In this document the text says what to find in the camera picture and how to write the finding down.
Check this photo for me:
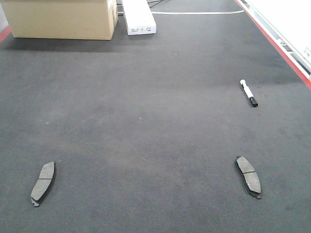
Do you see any white black cylindrical tool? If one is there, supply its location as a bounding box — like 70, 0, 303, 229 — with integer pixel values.
240, 79, 259, 107

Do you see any white long carton box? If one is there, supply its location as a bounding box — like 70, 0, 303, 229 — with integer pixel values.
122, 0, 157, 35

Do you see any brake pad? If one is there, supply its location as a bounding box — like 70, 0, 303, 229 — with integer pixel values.
235, 156, 261, 199
31, 161, 56, 207

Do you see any brown cardboard box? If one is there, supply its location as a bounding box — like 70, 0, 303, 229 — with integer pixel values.
0, 0, 118, 40

